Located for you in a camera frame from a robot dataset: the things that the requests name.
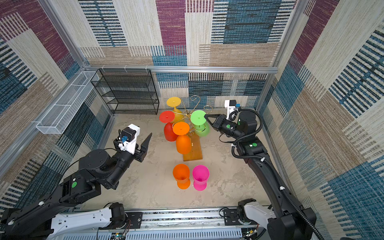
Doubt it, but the aluminium front rail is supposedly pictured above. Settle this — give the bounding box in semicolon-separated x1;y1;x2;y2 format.
53;205;310;240

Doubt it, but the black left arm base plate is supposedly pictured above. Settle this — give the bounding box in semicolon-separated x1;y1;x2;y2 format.
121;212;144;230

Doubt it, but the pink wine glass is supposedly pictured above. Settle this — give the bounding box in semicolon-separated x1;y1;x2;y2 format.
193;165;210;191

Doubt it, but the orange wine glass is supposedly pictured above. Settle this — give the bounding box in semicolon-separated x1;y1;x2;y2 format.
173;164;191;190
173;122;192;155

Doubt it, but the orange wine glass front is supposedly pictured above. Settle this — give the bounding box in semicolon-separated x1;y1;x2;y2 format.
173;122;192;155

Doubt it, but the yellow wine glass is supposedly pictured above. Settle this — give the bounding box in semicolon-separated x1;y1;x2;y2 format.
167;97;184;124

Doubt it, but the white mesh wall basket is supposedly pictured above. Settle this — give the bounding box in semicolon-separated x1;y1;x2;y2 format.
36;71;96;135

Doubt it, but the black mesh shelf rack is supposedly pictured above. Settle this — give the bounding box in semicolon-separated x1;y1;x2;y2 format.
91;69;160;115

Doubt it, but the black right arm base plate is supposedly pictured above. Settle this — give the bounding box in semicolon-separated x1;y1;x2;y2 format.
220;207;251;226

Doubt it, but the red wine glass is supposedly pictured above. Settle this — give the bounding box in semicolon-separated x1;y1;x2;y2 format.
159;111;178;142

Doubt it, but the black corrugated cable conduit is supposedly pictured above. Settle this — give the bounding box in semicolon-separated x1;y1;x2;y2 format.
218;107;326;240

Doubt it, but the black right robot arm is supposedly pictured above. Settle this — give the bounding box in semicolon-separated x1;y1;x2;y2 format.
205;108;323;240

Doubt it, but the gold wire wine glass rack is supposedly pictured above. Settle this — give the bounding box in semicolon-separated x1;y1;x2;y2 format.
173;95;213;162

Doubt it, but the green wine glass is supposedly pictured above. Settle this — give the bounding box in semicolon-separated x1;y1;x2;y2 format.
190;110;210;137

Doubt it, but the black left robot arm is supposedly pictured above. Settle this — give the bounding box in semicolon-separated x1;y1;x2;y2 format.
1;134;152;240

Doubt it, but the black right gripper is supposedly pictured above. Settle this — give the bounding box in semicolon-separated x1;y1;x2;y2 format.
204;113;244;140

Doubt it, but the orange wine glass back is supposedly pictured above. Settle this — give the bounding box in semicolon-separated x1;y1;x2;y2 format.
173;164;191;190

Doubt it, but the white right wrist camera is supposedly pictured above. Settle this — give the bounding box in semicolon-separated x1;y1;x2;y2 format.
225;100;241;121

